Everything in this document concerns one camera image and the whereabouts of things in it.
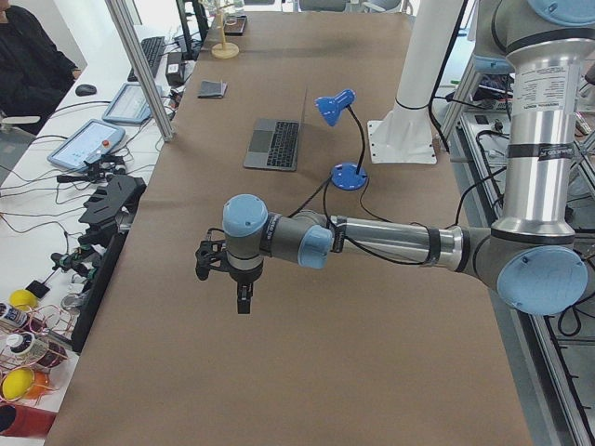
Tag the yellow ball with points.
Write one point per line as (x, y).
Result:
(18, 384)
(23, 299)

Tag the blue desk lamp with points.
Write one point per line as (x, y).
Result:
(348, 173)

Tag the grey laptop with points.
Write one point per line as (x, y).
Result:
(274, 142)

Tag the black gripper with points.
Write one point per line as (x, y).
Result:
(243, 277)

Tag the yellow ball upper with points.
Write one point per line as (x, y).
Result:
(23, 299)

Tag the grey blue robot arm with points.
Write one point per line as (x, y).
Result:
(527, 255)

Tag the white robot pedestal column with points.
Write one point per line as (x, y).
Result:
(404, 135)

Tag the black plastic rack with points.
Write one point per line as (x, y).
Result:
(102, 208)

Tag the dark wooden tray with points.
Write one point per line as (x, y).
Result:
(235, 26)

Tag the aluminium frame post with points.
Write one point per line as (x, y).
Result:
(123, 23)

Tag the near teach pendant tablet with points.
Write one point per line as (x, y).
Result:
(94, 139)

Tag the orange ball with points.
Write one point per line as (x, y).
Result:
(40, 386)

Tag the black computer mouse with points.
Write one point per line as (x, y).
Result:
(85, 90)

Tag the wooden stand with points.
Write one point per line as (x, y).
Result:
(220, 10)

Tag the red container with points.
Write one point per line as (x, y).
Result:
(25, 422)

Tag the copper wire basket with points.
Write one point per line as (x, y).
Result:
(39, 339)

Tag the black keyboard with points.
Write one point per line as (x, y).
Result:
(153, 49)

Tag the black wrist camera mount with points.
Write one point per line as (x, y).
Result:
(211, 255)

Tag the person in black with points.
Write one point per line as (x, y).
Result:
(35, 75)

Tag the far teach pendant tablet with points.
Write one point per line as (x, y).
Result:
(128, 107)

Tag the yellow ball lower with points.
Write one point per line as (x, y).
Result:
(18, 384)

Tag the black power adapter box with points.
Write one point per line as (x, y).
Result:
(175, 69)

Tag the dark grey wallet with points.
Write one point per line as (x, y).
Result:
(212, 89)

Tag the teach pendant tablet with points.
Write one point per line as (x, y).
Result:
(128, 107)
(94, 139)

